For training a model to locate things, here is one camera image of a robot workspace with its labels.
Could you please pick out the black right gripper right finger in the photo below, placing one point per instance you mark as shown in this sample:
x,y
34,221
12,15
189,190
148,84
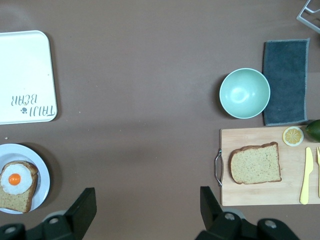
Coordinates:
x,y
210,212

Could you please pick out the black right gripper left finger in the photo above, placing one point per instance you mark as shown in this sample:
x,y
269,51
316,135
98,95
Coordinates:
x,y
82,207

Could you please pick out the white round plate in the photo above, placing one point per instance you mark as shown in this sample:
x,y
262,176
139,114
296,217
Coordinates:
x,y
42,175

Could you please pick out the plain bread slice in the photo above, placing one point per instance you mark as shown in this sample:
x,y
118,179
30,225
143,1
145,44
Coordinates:
x,y
255,165

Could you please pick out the fried egg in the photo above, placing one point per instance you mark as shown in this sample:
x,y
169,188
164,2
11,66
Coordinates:
x,y
22,172

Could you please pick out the wooden cutting board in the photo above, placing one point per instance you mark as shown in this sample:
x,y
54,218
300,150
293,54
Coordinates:
x,y
250,195

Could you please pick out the yellow plastic knife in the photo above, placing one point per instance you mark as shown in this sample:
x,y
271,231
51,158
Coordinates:
x,y
306,180

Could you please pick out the lemon slice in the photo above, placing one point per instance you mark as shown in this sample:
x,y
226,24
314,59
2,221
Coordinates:
x,y
293,136

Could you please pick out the yellow plastic fork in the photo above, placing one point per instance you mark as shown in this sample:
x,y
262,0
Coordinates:
x,y
318,162

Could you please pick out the mint green bowl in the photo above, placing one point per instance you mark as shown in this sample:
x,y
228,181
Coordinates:
x,y
245,95

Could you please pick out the green avocado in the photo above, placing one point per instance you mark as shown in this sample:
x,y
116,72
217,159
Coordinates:
x,y
314,131

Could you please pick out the cream tray with bear print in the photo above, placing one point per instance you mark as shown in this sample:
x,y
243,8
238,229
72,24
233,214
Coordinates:
x,y
25,75

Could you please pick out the dark grey cloth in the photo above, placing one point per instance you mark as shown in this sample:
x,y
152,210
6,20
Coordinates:
x,y
287,75

